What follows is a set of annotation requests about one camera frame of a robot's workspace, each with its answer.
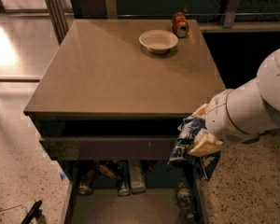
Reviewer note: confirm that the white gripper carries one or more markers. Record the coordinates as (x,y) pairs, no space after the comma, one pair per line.
(216,117)

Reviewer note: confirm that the blue chip bag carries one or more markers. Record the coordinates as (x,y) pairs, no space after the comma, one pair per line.
(188,129)

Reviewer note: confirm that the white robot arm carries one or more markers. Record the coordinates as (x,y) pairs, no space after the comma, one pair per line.
(242,115)

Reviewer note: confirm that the open middle drawer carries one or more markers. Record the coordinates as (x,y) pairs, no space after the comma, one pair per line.
(157,205)

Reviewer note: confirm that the silver can in drawer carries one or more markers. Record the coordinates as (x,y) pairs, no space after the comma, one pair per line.
(137,180)

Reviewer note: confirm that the dark can in drawer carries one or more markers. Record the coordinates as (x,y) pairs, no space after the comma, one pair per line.
(122,181)

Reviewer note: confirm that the grey drawer cabinet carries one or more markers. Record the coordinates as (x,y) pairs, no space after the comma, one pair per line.
(103,83)

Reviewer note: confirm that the brown snack bag in drawer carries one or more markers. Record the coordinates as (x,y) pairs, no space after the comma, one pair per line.
(105,169)

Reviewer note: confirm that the can in drawer left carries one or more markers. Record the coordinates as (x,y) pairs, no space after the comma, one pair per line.
(85,178)

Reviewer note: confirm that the closed top drawer front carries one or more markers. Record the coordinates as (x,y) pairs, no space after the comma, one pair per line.
(108,148)

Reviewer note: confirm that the red soda can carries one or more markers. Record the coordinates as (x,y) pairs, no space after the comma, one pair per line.
(180,25)

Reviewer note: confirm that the blue tape piece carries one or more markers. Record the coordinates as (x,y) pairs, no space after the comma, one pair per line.
(62,176)

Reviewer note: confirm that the black tool on floor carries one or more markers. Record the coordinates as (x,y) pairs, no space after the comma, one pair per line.
(34,212)

